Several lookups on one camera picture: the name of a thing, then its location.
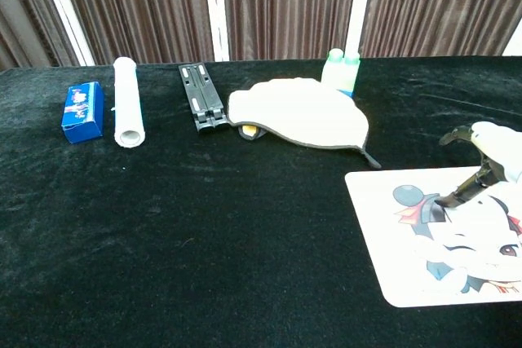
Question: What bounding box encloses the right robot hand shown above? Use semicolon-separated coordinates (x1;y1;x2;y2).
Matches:
434;121;522;209

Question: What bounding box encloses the cartoon girl mouse pad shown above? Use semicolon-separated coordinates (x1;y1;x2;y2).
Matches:
343;165;522;308

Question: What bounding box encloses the brown pleated curtain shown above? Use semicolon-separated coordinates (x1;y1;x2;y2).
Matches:
358;0;522;59
0;0;79;71
222;0;360;62
55;0;215;66

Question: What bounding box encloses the green toy brick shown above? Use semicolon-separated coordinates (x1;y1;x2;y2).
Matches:
321;48;361;99

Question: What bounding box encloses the cream cloth with black trim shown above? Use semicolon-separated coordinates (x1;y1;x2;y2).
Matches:
227;77;383;170

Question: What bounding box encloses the small yellow black object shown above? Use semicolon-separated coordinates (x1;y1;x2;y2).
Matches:
237;122;266;141

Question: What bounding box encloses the black velvet tablecloth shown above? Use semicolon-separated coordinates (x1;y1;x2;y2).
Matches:
0;55;522;348

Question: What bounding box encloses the black folding laptop stand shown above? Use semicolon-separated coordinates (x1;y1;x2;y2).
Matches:
177;62;230;134

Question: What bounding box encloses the white wrap roll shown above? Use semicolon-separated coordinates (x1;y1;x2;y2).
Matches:
113;56;147;148

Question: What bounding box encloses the blue carton box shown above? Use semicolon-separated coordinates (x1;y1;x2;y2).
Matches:
60;81;105;145

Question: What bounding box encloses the white frame post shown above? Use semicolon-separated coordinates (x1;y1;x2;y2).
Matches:
34;0;97;67
202;0;230;63
502;29;522;57
344;0;376;58

